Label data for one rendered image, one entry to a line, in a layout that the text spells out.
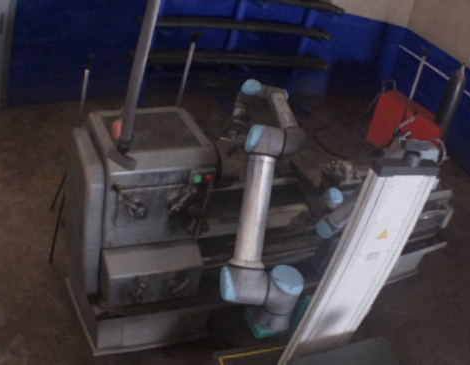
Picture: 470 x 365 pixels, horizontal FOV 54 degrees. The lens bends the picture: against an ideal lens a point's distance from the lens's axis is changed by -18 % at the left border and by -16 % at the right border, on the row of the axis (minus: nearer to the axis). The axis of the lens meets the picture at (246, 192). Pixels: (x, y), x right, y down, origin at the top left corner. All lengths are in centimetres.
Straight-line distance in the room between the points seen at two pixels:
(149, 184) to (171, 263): 45
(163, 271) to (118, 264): 24
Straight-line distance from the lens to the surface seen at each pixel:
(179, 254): 266
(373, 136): 605
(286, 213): 312
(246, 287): 219
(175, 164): 240
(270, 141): 221
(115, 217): 245
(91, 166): 231
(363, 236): 201
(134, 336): 311
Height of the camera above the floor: 255
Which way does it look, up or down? 33 degrees down
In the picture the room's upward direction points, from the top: 17 degrees clockwise
